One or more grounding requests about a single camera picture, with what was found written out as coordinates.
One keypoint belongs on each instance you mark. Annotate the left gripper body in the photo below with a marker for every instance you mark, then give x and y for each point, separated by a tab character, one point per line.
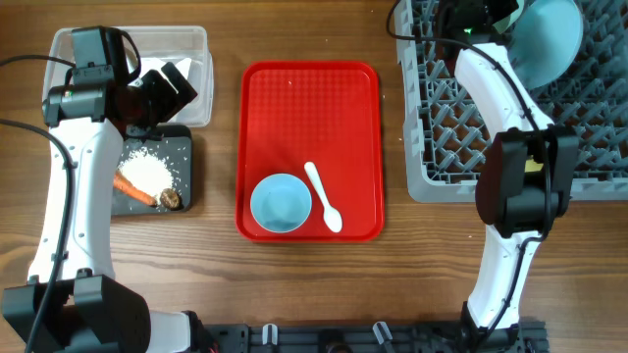
156	101

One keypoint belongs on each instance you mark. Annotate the white napkin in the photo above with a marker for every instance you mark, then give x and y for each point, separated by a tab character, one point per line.
148	64

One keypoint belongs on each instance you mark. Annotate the white rice pile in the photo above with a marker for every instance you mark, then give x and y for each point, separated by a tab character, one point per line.
152	174

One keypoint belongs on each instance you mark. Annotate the orange carrot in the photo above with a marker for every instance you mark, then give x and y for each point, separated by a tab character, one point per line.
122	184

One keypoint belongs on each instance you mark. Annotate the brown food scrap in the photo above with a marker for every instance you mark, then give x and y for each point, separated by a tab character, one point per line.
170	199

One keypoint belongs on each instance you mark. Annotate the blue bowl with rice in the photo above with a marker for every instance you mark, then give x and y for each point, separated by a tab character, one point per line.
281	203

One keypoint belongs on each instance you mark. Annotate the light blue plate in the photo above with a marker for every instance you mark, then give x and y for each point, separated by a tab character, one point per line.
545	41

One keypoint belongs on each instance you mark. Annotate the green bowl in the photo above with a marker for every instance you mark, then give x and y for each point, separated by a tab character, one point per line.
508	12

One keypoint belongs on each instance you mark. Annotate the yellow plastic cup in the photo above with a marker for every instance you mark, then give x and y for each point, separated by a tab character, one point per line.
533	166

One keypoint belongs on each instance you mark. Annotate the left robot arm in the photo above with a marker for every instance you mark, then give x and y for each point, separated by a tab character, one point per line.
71	301

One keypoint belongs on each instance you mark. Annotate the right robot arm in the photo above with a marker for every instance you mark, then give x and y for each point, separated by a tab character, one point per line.
527	176

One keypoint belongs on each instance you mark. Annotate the grey dishwasher rack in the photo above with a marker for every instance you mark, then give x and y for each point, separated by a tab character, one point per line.
445	138

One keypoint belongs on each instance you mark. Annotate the black square bin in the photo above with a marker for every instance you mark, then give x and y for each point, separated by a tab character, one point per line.
170	140

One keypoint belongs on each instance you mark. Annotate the clear plastic bin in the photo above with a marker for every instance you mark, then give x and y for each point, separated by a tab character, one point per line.
169	43

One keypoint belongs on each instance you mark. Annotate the red plastic tray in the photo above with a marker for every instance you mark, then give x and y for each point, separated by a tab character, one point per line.
324	112

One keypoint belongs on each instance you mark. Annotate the white plastic spoon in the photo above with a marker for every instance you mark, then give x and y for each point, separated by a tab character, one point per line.
331	216

